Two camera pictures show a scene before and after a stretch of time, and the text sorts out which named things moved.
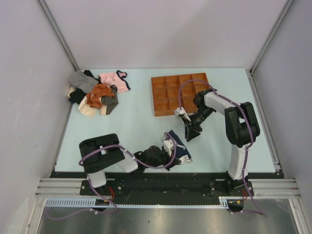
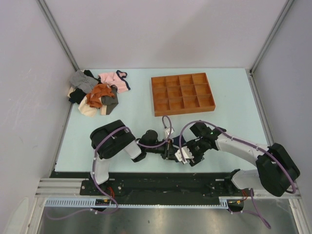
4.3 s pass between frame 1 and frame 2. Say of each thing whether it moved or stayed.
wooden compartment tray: stayed
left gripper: moved
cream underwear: stayed
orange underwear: stayed
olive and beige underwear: stayed
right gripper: moved
